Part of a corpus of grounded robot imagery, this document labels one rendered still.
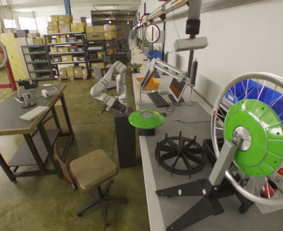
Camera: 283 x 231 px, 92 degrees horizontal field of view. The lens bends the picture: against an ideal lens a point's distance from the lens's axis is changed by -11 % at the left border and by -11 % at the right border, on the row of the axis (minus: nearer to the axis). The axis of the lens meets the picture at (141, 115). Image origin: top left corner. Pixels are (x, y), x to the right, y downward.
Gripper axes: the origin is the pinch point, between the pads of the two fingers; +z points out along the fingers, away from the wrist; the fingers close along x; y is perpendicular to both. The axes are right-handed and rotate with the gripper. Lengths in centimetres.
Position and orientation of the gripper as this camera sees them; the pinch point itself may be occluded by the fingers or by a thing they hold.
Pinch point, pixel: (130, 115)
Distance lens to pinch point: 131.4
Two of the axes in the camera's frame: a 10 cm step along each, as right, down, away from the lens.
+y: 5.7, -7.2, -3.9
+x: -0.2, -4.9, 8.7
